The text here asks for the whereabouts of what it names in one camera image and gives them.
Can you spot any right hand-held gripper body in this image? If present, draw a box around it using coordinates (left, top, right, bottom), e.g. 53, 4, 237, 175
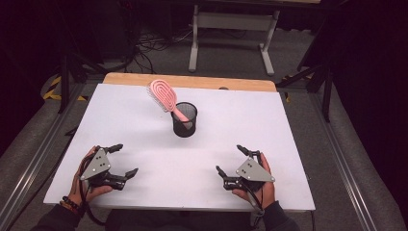
222, 156, 276, 193

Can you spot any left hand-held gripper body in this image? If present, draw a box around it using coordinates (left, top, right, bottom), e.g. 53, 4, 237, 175
79, 147, 128, 191

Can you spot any black mesh pen holder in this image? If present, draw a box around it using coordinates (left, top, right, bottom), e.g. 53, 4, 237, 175
170, 101, 199, 139

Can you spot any pink hairbrush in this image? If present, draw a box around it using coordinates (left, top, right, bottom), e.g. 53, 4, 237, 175
146, 78, 191, 125

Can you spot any person's right hand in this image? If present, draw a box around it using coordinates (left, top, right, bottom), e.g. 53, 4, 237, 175
232, 151, 277, 210

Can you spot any person's left hand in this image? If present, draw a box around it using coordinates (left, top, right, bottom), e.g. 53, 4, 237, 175
67, 145, 114, 207

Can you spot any white table board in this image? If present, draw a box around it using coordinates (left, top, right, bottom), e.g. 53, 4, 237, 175
42, 83, 317, 213

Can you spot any person's lap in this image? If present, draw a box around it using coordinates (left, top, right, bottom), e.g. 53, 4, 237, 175
105, 209, 255, 231

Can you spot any yellow black hazard tape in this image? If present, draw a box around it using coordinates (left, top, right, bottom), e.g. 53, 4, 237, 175
42, 75, 89, 102
281, 74, 315, 104

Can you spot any wooden table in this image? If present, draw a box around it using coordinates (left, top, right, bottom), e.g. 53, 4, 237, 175
102, 72, 278, 93

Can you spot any black metal stand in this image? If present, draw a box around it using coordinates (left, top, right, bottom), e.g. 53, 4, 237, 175
275, 59, 335, 123
57, 52, 109, 115

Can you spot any right hand-held gripper cable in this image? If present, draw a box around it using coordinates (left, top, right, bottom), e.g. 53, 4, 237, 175
242, 180, 267, 229

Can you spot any hand-held gripper cable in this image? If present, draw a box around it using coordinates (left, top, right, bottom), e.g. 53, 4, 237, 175
242, 180, 267, 229
80, 183, 108, 227

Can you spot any dark beaded bracelet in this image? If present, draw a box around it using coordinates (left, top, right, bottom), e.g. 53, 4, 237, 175
59, 195, 86, 218

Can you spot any left hand-held gripper cable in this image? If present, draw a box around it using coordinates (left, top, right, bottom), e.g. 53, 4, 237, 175
80, 183, 108, 227

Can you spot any aluminium floor rail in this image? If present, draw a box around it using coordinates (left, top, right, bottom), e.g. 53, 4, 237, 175
308, 92, 379, 231
0, 83, 87, 223

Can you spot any bundle of black floor cables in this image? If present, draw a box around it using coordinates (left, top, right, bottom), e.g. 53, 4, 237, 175
126, 25, 195, 75

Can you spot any grey metal desk frame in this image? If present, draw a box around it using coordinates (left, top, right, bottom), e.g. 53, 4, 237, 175
188, 0, 322, 77

